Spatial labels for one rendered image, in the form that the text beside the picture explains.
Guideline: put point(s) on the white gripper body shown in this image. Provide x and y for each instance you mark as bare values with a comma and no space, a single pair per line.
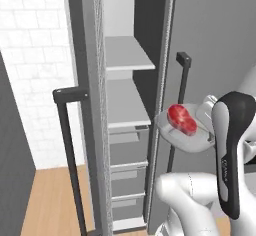
205,111

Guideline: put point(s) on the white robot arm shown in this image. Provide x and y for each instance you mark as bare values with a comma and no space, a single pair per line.
186,193

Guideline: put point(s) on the red raw steak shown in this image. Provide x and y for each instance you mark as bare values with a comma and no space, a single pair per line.
181,118

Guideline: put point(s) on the clear meat container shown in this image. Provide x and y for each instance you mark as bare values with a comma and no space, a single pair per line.
180,141

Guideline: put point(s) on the grey freezer rack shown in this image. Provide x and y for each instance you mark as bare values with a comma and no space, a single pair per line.
125,103
126,53

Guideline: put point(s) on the grey freezer drawer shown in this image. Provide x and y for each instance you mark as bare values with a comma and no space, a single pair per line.
128,211
128,181
128,148

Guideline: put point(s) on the grey freezer cabinet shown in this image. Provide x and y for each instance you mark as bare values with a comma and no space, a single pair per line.
150,20

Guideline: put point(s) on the grey freezer door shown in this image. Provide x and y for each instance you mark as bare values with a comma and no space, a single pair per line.
91,46

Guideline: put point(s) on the grey fridge door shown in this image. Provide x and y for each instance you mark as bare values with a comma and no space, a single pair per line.
216,30

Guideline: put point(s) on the dark grey tall cabinet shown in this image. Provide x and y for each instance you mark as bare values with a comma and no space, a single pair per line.
13,153

